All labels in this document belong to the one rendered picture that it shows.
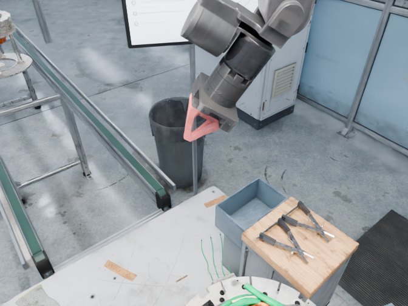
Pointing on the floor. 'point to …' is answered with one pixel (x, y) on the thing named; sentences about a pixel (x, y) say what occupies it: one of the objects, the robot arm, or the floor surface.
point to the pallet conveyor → (42, 262)
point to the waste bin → (180, 158)
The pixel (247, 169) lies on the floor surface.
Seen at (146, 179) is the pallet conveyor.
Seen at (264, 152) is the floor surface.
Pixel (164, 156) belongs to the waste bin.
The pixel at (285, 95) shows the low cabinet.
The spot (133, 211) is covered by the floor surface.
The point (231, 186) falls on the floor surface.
